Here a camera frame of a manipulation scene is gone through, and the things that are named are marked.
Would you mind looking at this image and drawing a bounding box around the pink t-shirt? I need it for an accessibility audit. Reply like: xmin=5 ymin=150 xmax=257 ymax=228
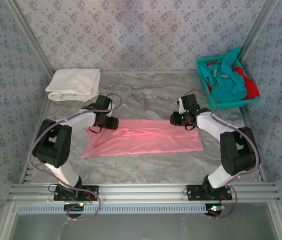
xmin=82 ymin=118 xmax=204 ymax=159

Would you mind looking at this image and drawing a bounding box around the folded white t-shirt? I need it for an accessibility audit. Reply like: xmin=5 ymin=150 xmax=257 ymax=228
xmin=45 ymin=68 xmax=102 ymax=103

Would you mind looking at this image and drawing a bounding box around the teal t-shirt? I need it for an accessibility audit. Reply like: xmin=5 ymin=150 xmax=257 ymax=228
xmin=198 ymin=46 xmax=248 ymax=104

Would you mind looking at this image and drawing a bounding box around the teal plastic basket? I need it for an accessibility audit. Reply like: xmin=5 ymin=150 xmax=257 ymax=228
xmin=195 ymin=56 xmax=260 ymax=110

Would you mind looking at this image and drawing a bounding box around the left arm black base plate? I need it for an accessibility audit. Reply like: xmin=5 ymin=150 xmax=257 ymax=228
xmin=53 ymin=185 xmax=99 ymax=202

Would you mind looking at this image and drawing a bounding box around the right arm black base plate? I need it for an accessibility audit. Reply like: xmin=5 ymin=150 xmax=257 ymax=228
xmin=186 ymin=184 xmax=233 ymax=201

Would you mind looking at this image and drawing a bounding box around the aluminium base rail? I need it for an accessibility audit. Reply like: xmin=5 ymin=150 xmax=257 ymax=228
xmin=8 ymin=183 xmax=281 ymax=202

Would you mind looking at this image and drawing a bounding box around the aluminium frame post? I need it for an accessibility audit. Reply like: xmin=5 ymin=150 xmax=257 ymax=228
xmin=240 ymin=0 xmax=279 ymax=61

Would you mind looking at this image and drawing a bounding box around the grey slotted cable duct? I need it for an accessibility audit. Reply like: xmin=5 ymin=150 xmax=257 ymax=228
xmin=17 ymin=203 xmax=208 ymax=215

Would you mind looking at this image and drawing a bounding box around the aluminium frame leg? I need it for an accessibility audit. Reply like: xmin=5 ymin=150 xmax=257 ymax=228
xmin=0 ymin=201 xmax=19 ymax=240
xmin=267 ymin=201 xmax=282 ymax=240

